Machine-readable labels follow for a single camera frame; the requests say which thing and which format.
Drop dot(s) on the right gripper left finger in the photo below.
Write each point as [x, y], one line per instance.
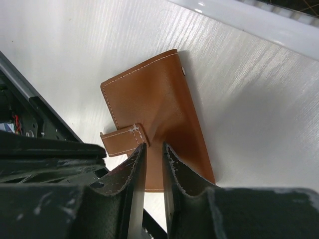
[110, 208]

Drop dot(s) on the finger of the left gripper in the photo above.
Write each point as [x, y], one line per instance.
[38, 160]

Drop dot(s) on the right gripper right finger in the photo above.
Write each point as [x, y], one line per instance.
[198, 209]

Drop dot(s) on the brown leather card holder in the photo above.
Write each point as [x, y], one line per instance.
[151, 103]

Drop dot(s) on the white plastic slotted basket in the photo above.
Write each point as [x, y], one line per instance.
[291, 29]

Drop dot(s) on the aluminium frame rail front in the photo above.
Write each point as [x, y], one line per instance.
[17, 77]

